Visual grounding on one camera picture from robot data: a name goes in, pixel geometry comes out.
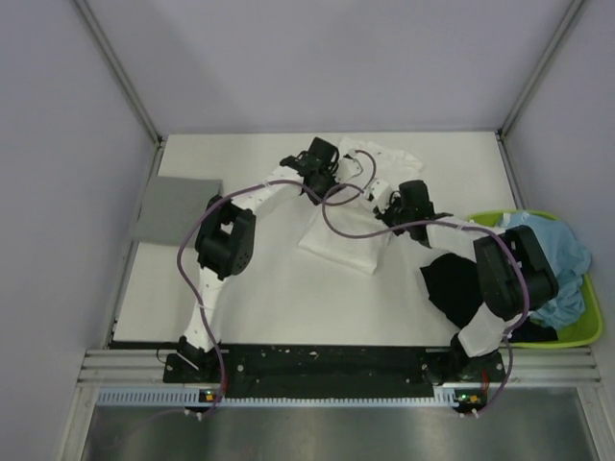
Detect black t shirt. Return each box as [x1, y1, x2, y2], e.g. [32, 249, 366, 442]
[420, 253, 561, 343]

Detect grey slotted cable duct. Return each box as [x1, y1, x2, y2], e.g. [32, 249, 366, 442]
[96, 387, 480, 409]

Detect light blue t shirt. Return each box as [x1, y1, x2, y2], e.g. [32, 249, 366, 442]
[497, 211, 592, 330]

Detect white daisy print t shirt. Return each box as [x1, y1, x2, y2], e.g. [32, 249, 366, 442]
[298, 136, 424, 275]

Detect left aluminium corner post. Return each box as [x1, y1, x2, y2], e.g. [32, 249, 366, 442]
[71, 0, 164, 145]

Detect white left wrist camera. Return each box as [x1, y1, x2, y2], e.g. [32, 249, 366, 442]
[336, 149, 364, 182]

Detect right aluminium corner post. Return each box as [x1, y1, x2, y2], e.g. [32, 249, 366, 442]
[498, 0, 590, 141]

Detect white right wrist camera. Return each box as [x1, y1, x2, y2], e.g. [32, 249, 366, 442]
[363, 179, 393, 213]

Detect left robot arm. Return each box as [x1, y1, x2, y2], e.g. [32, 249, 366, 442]
[176, 137, 340, 381]

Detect green plastic basket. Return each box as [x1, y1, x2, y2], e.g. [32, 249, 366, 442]
[468, 209, 603, 350]

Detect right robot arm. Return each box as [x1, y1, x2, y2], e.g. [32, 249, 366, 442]
[374, 180, 558, 380]

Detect folded grey t shirt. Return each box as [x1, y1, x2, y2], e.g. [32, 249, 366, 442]
[131, 176, 222, 247]

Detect aluminium front frame rail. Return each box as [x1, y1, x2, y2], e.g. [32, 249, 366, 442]
[78, 345, 601, 387]

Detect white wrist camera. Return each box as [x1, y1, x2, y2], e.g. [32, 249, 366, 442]
[336, 149, 364, 182]
[363, 179, 393, 213]

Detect aluminium corner post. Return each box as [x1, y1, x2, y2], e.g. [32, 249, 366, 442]
[71, 0, 164, 145]
[498, 0, 590, 141]

